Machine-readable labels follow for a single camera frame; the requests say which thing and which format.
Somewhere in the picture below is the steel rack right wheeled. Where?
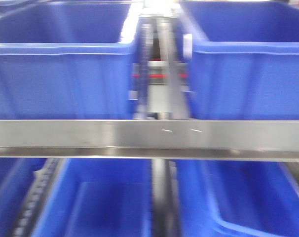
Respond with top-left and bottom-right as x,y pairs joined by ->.
0,7 -> 299,237

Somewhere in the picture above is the white roller conveyor track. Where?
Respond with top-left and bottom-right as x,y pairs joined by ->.
136,23 -> 153,119

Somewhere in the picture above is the blue lower bin left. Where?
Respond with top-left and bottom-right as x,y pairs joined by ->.
0,158 -> 151,237

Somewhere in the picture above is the blue bin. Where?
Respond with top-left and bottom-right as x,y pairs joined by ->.
0,1 -> 143,119
0,158 -> 151,237
176,160 -> 299,237
177,1 -> 299,119

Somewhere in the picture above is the blue lower bin right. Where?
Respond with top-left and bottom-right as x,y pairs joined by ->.
176,160 -> 299,237

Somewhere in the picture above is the blue bin front left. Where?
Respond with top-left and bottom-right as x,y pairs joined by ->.
0,1 -> 143,119

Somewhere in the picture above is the blue bin front middle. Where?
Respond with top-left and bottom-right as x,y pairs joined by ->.
177,1 -> 299,119

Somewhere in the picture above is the steel guide rail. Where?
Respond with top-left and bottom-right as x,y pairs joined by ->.
157,18 -> 189,119

